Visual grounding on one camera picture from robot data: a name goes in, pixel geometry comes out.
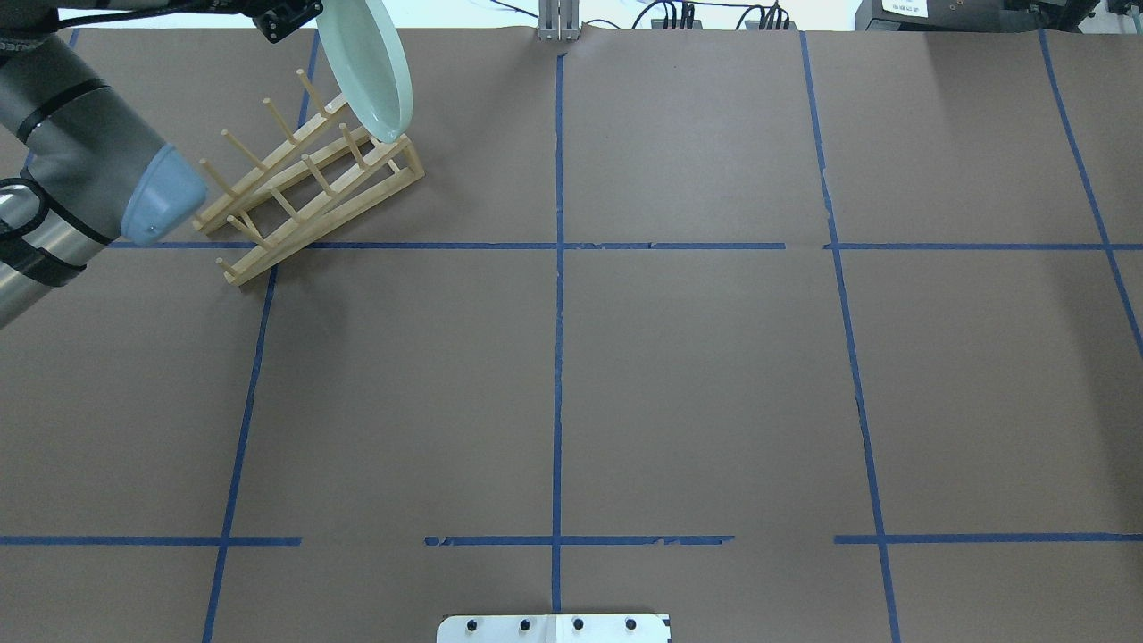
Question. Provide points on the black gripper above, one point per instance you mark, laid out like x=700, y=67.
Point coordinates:
x=287, y=20

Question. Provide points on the pale green ceramic plate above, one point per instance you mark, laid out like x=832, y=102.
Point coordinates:
x=366, y=55

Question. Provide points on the wooden dish rack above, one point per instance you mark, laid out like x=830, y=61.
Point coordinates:
x=320, y=172

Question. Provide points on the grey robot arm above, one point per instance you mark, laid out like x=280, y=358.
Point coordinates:
x=98, y=172

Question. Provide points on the white metal mounting plate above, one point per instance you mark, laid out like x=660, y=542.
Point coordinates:
x=555, y=628

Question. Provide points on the black device with label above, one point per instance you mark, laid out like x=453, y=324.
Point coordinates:
x=972, y=16

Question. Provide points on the black cable connectors left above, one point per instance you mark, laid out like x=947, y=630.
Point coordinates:
x=677, y=16

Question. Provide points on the black cable connectors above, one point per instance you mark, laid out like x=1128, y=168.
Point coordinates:
x=677, y=16
x=771, y=17

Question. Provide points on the black cable connectors right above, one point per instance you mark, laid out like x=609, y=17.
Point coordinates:
x=771, y=17

